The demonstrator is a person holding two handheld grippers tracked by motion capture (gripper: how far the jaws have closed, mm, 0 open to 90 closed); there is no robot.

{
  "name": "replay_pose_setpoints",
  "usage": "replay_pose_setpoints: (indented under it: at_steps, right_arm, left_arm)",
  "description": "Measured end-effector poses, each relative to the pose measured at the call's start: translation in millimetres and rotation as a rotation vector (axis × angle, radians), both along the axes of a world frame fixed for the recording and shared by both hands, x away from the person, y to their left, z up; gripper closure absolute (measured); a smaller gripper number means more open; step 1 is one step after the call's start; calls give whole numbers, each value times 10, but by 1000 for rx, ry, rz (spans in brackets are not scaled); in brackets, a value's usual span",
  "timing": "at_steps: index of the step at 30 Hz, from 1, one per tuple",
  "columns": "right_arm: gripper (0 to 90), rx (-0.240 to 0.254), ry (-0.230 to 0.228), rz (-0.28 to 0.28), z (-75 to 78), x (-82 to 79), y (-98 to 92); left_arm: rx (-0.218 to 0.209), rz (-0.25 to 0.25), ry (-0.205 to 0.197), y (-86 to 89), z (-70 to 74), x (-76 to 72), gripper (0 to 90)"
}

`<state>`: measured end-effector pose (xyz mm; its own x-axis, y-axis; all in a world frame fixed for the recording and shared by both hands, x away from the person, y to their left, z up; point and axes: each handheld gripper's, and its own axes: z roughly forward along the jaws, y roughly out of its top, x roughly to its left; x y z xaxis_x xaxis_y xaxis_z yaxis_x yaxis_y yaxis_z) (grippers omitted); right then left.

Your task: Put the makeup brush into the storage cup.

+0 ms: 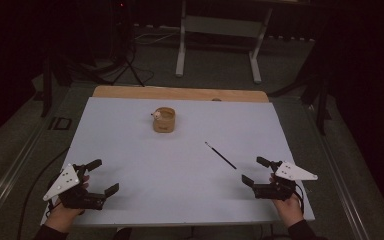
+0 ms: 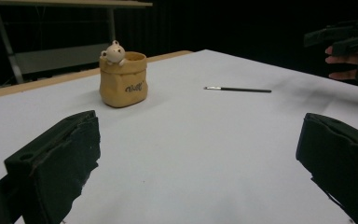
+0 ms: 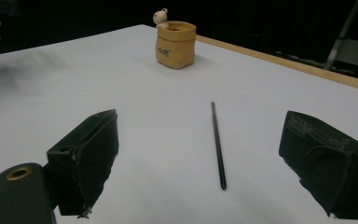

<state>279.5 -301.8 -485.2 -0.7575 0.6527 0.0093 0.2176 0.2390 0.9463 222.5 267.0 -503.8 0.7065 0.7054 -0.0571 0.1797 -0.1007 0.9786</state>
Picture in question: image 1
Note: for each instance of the round wooden brush holder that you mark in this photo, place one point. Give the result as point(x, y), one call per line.
point(164, 126)

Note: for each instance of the black tripod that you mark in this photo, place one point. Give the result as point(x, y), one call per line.
point(126, 61)

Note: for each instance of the white table mat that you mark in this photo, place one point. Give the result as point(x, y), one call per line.
point(180, 173)

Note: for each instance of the thin black brush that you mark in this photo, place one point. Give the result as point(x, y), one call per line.
point(220, 155)

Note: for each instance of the black rectangular floor frame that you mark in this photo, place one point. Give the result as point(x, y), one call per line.
point(60, 123)

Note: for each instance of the white metal stand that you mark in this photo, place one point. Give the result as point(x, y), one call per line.
point(181, 50)

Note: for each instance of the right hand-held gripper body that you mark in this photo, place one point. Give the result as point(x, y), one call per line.
point(291, 172)

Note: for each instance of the person's right hand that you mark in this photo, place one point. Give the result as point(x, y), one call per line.
point(290, 211)

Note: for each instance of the small white figure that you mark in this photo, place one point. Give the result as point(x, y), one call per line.
point(156, 115)

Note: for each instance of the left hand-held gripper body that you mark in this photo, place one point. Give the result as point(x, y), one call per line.
point(67, 180)

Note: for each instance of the person's left hand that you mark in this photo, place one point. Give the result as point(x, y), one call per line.
point(60, 216)

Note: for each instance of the black metal stand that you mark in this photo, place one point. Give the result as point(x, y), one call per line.
point(46, 93)
point(321, 110)

